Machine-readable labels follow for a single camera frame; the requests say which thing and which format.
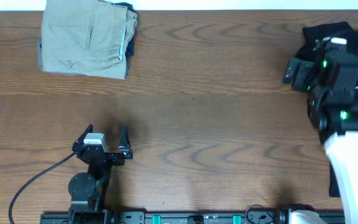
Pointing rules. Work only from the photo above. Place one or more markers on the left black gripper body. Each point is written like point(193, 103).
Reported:
point(115, 160)

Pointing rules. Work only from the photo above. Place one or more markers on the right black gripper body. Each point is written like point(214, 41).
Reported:
point(304, 80)

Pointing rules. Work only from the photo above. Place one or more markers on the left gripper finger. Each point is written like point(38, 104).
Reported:
point(124, 144)
point(81, 139)

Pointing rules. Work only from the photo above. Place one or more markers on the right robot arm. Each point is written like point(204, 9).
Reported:
point(342, 152)

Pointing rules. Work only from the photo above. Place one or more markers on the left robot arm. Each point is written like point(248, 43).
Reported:
point(88, 189)

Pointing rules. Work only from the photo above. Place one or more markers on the folded dark navy garment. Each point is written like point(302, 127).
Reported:
point(128, 43)

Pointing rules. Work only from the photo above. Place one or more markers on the grey folded garment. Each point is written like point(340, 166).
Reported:
point(39, 53)

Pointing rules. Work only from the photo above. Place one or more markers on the folded khaki pants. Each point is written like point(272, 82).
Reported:
point(82, 37)

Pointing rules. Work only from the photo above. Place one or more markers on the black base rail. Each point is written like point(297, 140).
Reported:
point(254, 214)

